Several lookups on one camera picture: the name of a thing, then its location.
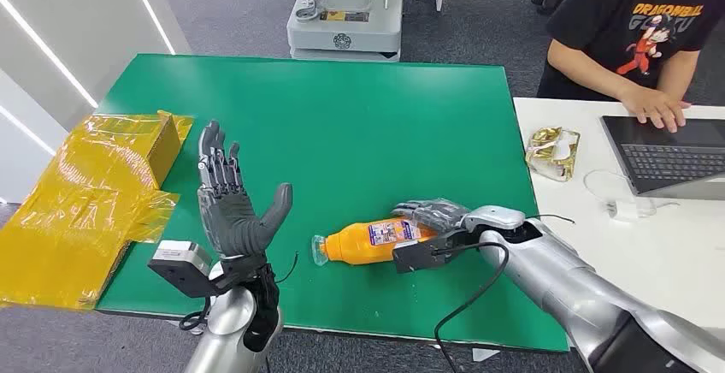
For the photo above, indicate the green table mat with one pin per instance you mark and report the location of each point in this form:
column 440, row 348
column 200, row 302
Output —
column 340, row 132

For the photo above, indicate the yellow taped cardboard box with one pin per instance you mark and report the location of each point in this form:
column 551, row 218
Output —
column 85, row 206

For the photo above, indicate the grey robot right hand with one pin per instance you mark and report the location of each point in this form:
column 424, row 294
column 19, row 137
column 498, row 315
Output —
column 436, row 213

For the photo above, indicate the white paper scrap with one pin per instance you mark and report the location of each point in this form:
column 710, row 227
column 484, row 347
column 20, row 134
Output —
column 484, row 354

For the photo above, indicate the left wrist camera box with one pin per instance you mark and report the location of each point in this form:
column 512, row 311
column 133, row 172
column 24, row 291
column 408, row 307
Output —
column 178, row 265

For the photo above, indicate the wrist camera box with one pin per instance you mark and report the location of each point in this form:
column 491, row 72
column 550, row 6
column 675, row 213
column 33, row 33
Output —
column 416, row 257
column 178, row 265

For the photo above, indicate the gold foil wrapper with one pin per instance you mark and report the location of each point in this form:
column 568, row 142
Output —
column 552, row 155

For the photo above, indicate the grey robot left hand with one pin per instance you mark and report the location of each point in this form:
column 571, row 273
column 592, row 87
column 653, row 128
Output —
column 232, row 223

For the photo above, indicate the person's right hand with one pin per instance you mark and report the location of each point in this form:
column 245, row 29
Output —
column 657, row 107

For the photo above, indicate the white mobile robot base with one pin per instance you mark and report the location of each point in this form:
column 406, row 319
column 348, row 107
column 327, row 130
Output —
column 345, row 19

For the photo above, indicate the person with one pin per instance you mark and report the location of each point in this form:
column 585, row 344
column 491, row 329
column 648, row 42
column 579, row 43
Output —
column 611, row 7

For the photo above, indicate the grey laptop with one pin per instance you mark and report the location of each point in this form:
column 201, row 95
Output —
column 668, row 158

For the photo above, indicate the orange juice bottle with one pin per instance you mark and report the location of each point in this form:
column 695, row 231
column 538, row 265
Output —
column 357, row 243

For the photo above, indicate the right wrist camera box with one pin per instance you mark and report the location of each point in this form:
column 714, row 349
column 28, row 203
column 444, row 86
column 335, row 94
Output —
column 416, row 257

